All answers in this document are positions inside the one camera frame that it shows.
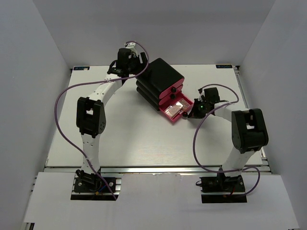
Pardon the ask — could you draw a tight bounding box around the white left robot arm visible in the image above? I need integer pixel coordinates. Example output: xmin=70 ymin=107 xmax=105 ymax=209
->
xmin=76 ymin=42 xmax=148 ymax=174

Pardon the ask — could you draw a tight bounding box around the pink bottom drawer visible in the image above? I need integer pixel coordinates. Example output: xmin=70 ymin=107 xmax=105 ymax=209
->
xmin=159 ymin=92 xmax=193 ymax=123

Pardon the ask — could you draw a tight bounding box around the pink blush palette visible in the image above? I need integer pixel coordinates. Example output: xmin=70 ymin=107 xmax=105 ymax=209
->
xmin=165 ymin=104 xmax=182 ymax=118

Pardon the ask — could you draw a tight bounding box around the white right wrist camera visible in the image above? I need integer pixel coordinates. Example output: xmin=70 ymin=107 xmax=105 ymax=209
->
xmin=198 ymin=88 xmax=205 ymax=101

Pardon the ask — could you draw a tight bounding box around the aluminium table front rail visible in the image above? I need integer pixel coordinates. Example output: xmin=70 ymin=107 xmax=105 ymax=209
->
xmin=45 ymin=165 xmax=267 ymax=175

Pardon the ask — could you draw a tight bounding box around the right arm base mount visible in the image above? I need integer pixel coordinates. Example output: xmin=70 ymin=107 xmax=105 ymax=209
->
xmin=195 ymin=173 xmax=247 ymax=204

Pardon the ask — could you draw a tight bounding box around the small palette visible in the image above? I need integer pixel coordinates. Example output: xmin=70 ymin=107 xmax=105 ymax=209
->
xmin=176 ymin=99 xmax=190 ymax=109

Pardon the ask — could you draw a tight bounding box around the pink top drawer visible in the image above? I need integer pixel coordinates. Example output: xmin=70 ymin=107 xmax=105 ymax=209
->
xmin=159 ymin=79 xmax=184 ymax=99

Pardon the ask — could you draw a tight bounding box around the right blue corner label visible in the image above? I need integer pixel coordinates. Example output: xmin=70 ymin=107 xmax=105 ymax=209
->
xmin=215 ymin=64 xmax=233 ymax=69

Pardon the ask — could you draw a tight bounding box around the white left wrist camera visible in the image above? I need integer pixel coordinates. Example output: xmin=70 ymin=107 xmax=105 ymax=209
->
xmin=125 ymin=42 xmax=138 ymax=56

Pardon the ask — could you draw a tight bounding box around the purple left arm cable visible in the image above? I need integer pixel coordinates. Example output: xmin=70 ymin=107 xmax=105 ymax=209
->
xmin=54 ymin=41 xmax=150 ymax=201

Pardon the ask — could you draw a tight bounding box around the left blue corner label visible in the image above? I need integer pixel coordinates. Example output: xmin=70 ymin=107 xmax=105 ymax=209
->
xmin=73 ymin=66 xmax=90 ymax=71

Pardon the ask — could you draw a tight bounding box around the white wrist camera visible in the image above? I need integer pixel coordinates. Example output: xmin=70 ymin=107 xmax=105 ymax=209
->
xmin=125 ymin=42 xmax=138 ymax=56
xmin=198 ymin=88 xmax=205 ymax=101

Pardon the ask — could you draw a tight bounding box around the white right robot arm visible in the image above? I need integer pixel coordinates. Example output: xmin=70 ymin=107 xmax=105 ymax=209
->
xmin=188 ymin=84 xmax=269 ymax=191

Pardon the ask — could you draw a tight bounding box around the blue corner label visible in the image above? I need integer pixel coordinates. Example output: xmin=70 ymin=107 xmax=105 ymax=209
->
xmin=73 ymin=66 xmax=90 ymax=71
xmin=215 ymin=64 xmax=233 ymax=69

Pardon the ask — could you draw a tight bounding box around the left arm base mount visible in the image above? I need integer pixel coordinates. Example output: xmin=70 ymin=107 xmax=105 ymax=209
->
xmin=71 ymin=170 xmax=121 ymax=201

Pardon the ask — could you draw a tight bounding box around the black drawer organizer cabinet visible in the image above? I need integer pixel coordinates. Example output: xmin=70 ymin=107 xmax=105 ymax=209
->
xmin=136 ymin=58 xmax=185 ymax=111

